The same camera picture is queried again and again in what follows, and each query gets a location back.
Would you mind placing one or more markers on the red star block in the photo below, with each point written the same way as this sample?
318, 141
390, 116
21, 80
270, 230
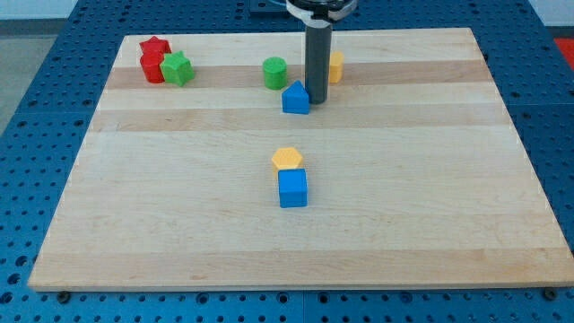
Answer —
155, 45

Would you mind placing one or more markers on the green cylinder block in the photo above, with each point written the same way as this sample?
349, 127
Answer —
275, 73

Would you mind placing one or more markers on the green star block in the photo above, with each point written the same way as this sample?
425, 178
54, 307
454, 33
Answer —
177, 69

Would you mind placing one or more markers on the yellow hexagon block top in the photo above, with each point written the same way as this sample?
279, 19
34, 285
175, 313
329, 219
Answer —
336, 67

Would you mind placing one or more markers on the yellow hexagon block centre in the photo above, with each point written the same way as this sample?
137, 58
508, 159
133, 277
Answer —
286, 158

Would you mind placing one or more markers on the wooden board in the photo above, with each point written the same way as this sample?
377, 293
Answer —
417, 178

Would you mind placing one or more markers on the blue cube block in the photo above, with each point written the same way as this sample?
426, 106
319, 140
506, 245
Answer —
293, 188

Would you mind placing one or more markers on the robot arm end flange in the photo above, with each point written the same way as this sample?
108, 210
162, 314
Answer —
329, 11

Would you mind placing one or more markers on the red cylinder block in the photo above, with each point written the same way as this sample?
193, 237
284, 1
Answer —
151, 65

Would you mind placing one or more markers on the yellow hexagon block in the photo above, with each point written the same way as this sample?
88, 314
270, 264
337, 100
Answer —
336, 67
286, 158

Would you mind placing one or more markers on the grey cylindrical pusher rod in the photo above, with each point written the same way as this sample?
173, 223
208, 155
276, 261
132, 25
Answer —
317, 60

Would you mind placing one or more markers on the blue triangle block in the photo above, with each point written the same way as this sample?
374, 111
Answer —
295, 99

